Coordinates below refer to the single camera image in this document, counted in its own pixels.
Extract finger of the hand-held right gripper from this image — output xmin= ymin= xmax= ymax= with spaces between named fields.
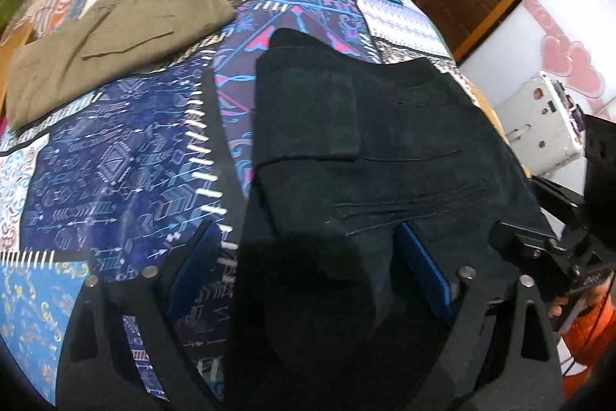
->
xmin=488 ymin=221 xmax=576 ymax=296
xmin=529 ymin=176 xmax=588 ymax=231

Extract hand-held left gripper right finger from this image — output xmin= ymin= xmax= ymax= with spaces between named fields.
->
xmin=392 ymin=222 xmax=564 ymax=411

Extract black pants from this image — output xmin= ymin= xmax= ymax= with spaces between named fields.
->
xmin=226 ymin=28 xmax=554 ymax=411

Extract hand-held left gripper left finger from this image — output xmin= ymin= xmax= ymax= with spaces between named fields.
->
xmin=55 ymin=221 xmax=224 ymax=411

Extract olive green pants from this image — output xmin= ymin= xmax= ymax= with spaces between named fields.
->
xmin=5 ymin=0 xmax=236 ymax=133

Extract person's right hand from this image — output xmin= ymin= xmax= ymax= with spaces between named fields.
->
xmin=549 ymin=295 xmax=571 ymax=320

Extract blue patchwork blanket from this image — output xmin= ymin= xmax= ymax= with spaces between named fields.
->
xmin=0 ymin=0 xmax=482 ymax=407

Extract white plastic device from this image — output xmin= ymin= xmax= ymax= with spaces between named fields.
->
xmin=493 ymin=71 xmax=587 ymax=176

